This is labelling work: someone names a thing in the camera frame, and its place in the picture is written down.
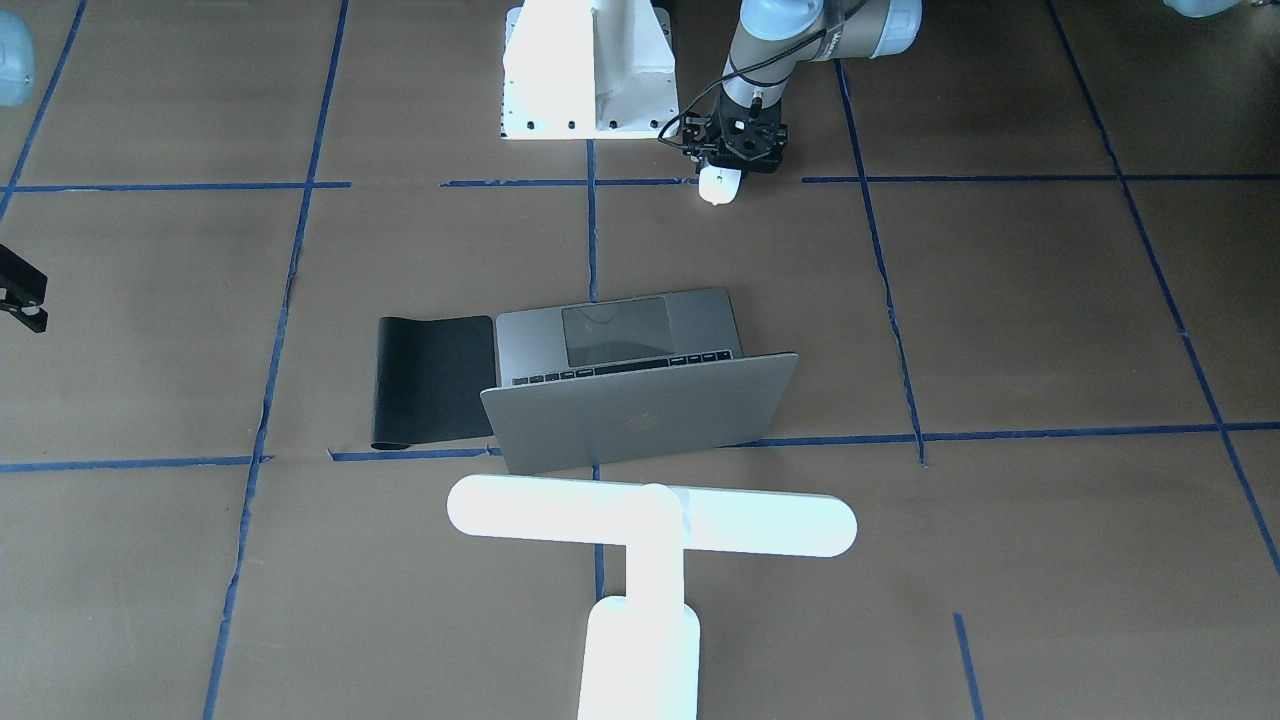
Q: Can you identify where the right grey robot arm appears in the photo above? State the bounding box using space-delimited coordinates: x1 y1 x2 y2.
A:
1 15 49 334

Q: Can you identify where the grey laptop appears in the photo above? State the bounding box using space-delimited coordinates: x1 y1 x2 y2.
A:
480 288 797 475

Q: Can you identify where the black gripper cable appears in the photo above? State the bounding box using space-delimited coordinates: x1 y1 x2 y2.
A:
657 0 870 151

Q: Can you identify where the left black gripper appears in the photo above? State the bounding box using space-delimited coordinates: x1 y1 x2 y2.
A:
708 100 751 161

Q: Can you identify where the black mouse pad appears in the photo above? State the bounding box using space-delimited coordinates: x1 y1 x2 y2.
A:
371 315 498 451

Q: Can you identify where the white desk lamp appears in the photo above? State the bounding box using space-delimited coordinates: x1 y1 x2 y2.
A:
447 474 858 719

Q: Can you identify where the white computer mouse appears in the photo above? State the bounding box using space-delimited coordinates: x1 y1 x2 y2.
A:
698 164 742 206

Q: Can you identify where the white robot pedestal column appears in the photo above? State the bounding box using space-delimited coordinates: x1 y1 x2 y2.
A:
500 1 678 141

